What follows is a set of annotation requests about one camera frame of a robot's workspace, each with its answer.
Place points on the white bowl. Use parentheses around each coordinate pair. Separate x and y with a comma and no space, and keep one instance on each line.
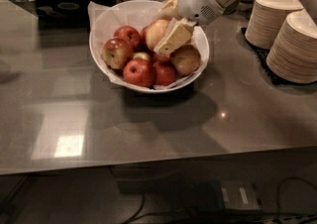
(99,53)

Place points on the yellow-red apple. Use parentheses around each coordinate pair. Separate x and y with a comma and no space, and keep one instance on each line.
(155,32)

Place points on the red apple back right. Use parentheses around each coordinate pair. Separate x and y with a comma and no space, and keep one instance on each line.
(162,58)

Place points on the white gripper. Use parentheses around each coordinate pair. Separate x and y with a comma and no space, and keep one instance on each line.
(197,0)

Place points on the red apple front right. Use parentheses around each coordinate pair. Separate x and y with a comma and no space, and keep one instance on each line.
(166,74)

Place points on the red apple back left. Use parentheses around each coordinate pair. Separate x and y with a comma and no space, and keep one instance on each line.
(130,35)

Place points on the paper plate stack rear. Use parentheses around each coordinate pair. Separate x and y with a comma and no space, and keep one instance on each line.
(266,20)

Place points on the paper plate stack front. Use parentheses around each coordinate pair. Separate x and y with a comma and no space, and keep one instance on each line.
(293,55)

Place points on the red apple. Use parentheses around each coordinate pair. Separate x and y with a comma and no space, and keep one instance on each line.
(130,35)
(166,74)
(116,53)
(139,72)
(143,35)
(162,58)

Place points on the small green-yellow apple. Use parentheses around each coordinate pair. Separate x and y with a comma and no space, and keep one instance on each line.
(143,55)

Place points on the black mat under plates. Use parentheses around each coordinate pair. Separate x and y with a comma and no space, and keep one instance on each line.
(275,79)

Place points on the black power box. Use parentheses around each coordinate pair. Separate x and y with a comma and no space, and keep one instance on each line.
(215,195)

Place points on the red apple back middle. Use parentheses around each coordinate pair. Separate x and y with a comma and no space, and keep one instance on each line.
(143,35)

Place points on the paper plate stack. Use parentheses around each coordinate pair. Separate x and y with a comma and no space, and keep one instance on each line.
(266,20)
(293,55)

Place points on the white paper liner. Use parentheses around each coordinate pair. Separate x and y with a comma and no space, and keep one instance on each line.
(112,16)

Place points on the yellowish apple right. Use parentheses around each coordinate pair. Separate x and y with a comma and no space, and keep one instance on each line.
(186,59)

